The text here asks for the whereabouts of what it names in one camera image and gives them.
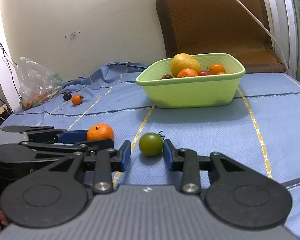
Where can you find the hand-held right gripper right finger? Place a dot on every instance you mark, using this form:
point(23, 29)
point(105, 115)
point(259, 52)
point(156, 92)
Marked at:
point(168, 155)

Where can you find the dark purple tomato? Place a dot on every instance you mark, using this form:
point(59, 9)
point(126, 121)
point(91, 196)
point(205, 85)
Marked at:
point(167, 76)
point(67, 96)

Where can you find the person's left hand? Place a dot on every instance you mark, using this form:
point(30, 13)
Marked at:
point(2, 218)

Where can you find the red tomato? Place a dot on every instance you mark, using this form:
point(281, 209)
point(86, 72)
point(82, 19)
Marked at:
point(203, 73)

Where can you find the large yellow citrus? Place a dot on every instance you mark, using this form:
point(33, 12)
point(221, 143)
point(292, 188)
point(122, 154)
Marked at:
point(185, 62)

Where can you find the clear plastic bag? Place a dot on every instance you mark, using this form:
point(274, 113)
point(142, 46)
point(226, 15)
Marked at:
point(35, 80)

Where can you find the white window frame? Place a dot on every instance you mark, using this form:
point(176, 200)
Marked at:
point(277, 17)

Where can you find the blue checked bed sheet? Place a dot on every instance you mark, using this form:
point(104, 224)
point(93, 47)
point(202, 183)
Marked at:
point(202, 135)

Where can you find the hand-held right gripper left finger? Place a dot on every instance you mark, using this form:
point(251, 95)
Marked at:
point(125, 155)

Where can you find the light green plastic basin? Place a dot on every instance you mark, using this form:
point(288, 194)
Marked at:
point(190, 95)

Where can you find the mandarin orange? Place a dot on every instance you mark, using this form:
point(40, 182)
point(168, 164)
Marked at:
point(187, 73)
point(100, 132)

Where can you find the brown woven seat cushion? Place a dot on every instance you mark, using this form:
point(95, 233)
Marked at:
point(215, 25)

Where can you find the green tomato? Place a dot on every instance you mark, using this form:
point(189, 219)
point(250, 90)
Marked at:
point(150, 145)

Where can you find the white power strip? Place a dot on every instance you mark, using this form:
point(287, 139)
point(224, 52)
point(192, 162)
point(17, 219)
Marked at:
point(0, 110)

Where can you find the orange tomato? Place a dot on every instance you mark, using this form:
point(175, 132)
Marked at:
point(217, 69)
point(76, 100)
point(221, 73)

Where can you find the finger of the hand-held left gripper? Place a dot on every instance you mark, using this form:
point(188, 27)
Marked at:
point(72, 136)
point(95, 145)

